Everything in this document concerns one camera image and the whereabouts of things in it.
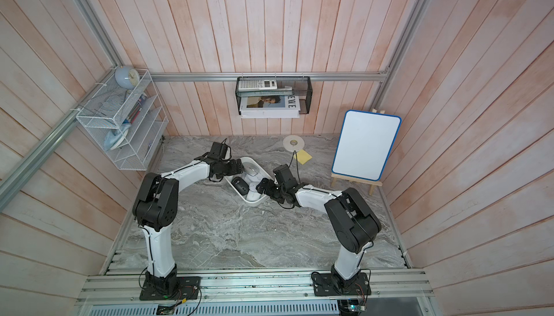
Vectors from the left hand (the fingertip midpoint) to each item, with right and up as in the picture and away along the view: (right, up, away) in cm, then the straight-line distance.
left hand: (237, 171), depth 101 cm
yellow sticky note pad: (+33, +7, +11) cm, 35 cm away
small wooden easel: (+60, -5, -9) cm, 61 cm away
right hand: (+12, -7, -8) cm, 16 cm away
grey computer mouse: (+6, +1, -1) cm, 6 cm away
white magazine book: (+16, +29, -8) cm, 34 cm away
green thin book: (+21, +34, -13) cm, 42 cm away
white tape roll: (+26, +12, +14) cm, 32 cm away
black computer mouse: (+2, -6, -6) cm, 9 cm away
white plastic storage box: (+12, 0, -3) cm, 12 cm away
